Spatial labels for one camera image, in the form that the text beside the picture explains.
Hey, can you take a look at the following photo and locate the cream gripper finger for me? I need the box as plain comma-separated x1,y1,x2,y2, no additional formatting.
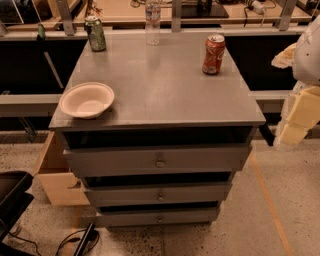
278,86,320,146

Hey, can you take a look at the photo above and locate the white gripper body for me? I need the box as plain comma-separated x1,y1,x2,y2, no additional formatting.
271,43,296,69

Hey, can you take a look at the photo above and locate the red coke can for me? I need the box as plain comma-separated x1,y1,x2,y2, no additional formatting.
202,33,225,75

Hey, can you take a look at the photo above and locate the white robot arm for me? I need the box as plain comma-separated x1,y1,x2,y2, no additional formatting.
271,16,320,147

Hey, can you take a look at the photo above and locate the green soda can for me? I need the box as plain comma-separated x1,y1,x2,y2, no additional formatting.
84,16,106,52

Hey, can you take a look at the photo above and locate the white paper bowl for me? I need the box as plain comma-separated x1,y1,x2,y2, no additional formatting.
59,82,115,119

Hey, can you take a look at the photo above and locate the grey drawer cabinet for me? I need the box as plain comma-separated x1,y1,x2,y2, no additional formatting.
50,32,265,214

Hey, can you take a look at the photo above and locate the clear plastic water bottle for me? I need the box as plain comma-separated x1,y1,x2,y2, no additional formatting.
145,0,161,46

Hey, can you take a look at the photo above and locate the bottom drawer with knob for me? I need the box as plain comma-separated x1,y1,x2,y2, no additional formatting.
95,207,220,228

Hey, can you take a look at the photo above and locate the drawer with knob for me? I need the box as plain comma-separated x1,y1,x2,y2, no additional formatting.
64,144,252,178
84,183,232,207
95,207,220,228

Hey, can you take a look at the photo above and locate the top drawer with knob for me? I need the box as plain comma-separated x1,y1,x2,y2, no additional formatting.
64,144,252,178

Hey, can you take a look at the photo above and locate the middle drawer with knob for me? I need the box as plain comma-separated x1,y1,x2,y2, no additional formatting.
84,183,232,207

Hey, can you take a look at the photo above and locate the wooden box on floor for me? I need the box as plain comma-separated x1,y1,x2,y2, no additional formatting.
33,131,89,206

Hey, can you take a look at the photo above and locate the black bin on floor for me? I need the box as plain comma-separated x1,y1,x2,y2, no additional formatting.
0,171,33,241

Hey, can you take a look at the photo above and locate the black cable on floor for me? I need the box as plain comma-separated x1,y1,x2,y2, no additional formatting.
7,227,101,256

